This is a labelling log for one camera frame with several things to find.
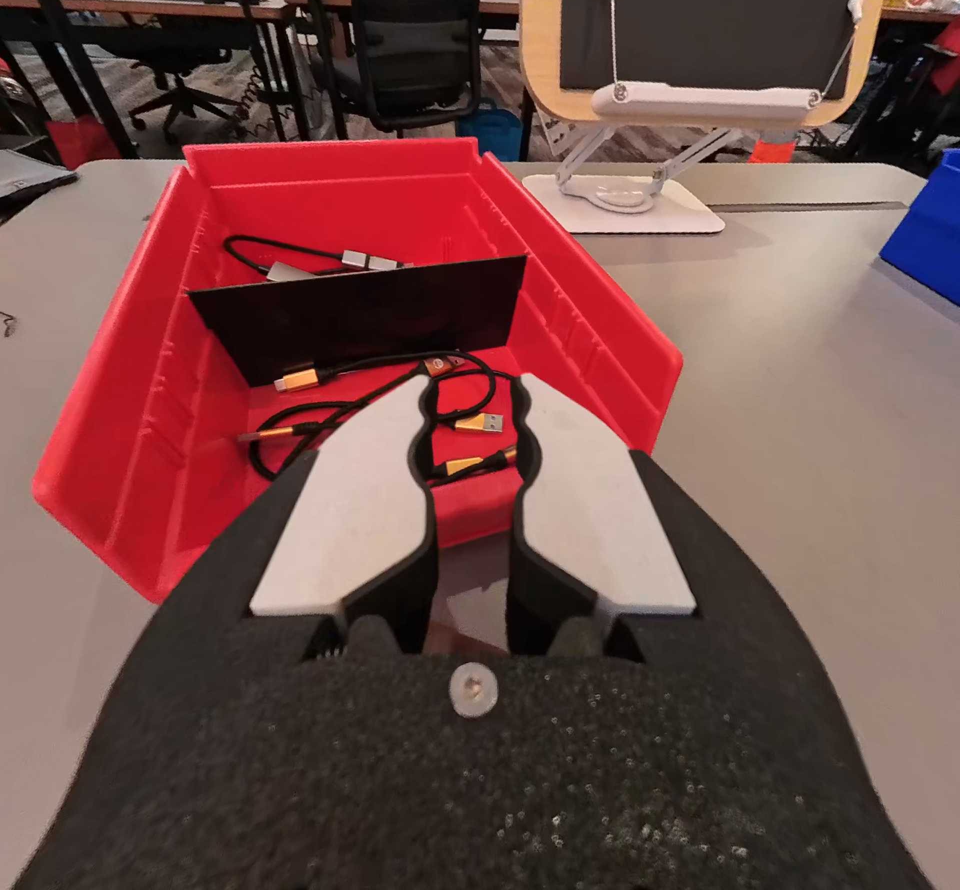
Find black cable orange plugs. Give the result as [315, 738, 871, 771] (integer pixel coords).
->
[427, 372, 520, 482]
[273, 353, 466, 394]
[237, 387, 410, 485]

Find black bin divider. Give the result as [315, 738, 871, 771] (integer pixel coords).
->
[187, 254, 530, 389]

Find black mesh office chair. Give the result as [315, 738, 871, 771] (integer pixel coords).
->
[279, 0, 492, 143]

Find red storage bin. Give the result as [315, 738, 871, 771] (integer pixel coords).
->
[45, 113, 125, 170]
[31, 136, 685, 605]

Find white printed sheet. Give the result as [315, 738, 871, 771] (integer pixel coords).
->
[536, 110, 582, 160]

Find dark grey flat object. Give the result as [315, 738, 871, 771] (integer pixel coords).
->
[0, 149, 80, 212]

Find blue storage bin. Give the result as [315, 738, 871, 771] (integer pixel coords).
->
[879, 147, 960, 306]

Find grey desk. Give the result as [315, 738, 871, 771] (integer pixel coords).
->
[0, 158, 960, 890]

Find grey USB hub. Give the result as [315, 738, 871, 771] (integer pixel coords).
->
[223, 233, 414, 284]

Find black coiled cable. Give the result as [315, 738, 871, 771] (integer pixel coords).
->
[238, 57, 275, 130]

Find blue storage basket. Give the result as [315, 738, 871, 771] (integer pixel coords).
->
[456, 98, 524, 162]

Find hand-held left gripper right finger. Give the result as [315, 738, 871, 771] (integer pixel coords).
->
[508, 372, 697, 640]

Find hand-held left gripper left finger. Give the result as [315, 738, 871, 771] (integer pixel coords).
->
[249, 376, 438, 640]

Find white stand with black board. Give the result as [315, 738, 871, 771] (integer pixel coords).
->
[519, 0, 901, 235]

